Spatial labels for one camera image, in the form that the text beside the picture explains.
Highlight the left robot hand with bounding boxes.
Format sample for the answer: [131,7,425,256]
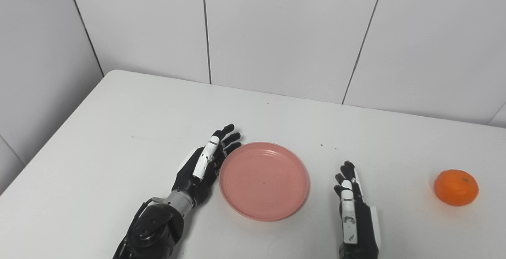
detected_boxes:
[171,123,242,207]

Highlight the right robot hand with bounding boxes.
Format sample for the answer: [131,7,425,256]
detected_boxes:
[334,161,382,259]

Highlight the pink plate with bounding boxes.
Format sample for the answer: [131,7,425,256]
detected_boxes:
[219,142,310,222]

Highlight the orange fruit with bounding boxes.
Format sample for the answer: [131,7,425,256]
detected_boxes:
[433,169,479,207]

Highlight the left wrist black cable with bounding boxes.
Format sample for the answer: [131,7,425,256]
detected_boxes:
[119,197,164,251]

